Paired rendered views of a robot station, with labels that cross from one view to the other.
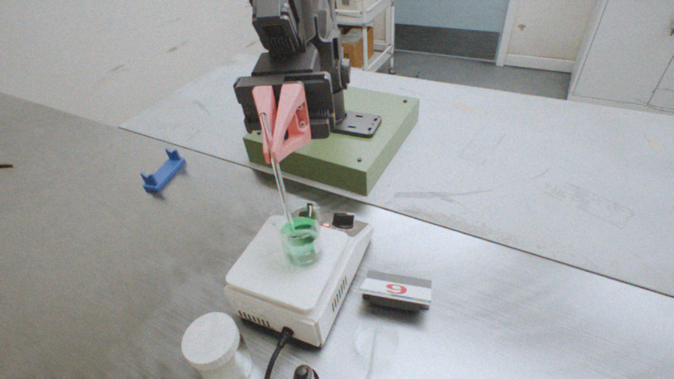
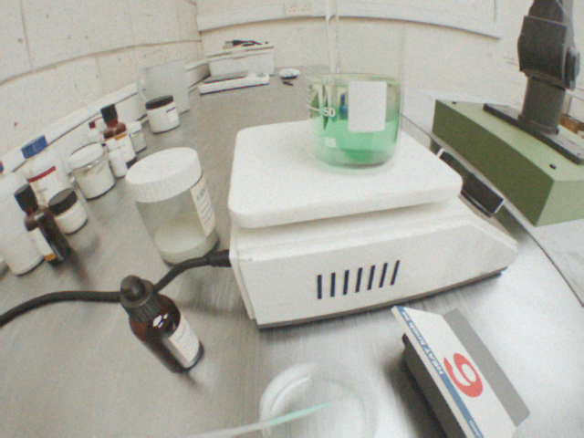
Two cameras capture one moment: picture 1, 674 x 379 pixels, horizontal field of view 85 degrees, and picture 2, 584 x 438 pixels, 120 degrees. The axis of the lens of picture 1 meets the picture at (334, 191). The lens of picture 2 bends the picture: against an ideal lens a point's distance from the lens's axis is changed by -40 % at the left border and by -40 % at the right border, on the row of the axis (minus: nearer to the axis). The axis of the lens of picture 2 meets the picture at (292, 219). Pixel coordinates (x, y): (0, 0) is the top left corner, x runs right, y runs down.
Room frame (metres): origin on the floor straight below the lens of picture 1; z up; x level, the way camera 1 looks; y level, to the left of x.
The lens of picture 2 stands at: (0.19, -0.05, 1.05)
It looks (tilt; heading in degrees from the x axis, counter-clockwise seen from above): 37 degrees down; 58
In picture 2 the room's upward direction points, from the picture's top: 6 degrees counter-clockwise
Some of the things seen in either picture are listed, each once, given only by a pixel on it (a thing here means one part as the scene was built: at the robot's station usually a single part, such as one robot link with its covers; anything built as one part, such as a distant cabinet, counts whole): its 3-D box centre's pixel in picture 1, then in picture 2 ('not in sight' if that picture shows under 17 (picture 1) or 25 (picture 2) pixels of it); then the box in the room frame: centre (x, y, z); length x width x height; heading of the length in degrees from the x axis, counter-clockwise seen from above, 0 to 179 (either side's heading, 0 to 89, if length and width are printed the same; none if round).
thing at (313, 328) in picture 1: (303, 263); (366, 204); (0.32, 0.05, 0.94); 0.22 x 0.13 x 0.08; 152
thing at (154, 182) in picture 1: (162, 168); not in sight; (0.61, 0.34, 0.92); 0.10 x 0.03 x 0.04; 160
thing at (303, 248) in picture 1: (298, 235); (350, 91); (0.29, 0.05, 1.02); 0.06 x 0.05 x 0.08; 85
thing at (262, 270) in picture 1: (289, 258); (330, 152); (0.29, 0.07, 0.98); 0.12 x 0.12 x 0.01; 62
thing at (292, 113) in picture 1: (269, 128); not in sight; (0.32, 0.06, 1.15); 0.09 x 0.07 x 0.07; 172
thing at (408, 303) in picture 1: (396, 286); (472, 370); (0.28, -0.07, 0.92); 0.09 x 0.06 x 0.04; 71
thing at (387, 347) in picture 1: (375, 343); (319, 416); (0.21, -0.03, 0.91); 0.06 x 0.06 x 0.02
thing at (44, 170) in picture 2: not in sight; (46, 176); (0.05, 0.37, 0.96); 0.06 x 0.06 x 0.11
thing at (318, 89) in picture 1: (289, 93); not in sight; (0.39, 0.04, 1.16); 0.10 x 0.07 x 0.07; 82
